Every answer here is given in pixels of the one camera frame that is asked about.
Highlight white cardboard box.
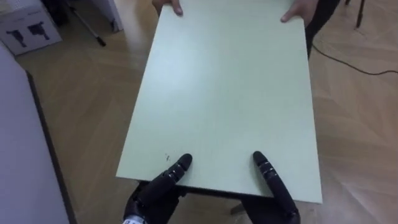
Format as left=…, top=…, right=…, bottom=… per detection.
left=0, top=6, right=63, bottom=57

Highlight black metal stand leg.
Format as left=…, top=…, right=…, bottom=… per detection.
left=63, top=0, right=107, bottom=47

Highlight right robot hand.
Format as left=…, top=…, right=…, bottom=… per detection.
left=241, top=151, right=302, bottom=224

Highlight pale green table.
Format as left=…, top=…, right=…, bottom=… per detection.
left=115, top=0, right=323, bottom=215

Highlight black floor cable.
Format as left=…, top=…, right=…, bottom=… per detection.
left=312, top=44, right=398, bottom=76

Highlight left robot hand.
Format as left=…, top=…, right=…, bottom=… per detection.
left=123, top=153, right=193, bottom=224

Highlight white furniture panel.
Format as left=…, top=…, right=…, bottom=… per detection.
left=91, top=0, right=124, bottom=34

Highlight dark chair leg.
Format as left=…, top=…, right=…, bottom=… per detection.
left=344, top=0, right=366, bottom=29

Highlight white cabinet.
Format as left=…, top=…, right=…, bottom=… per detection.
left=0, top=42, right=78, bottom=224

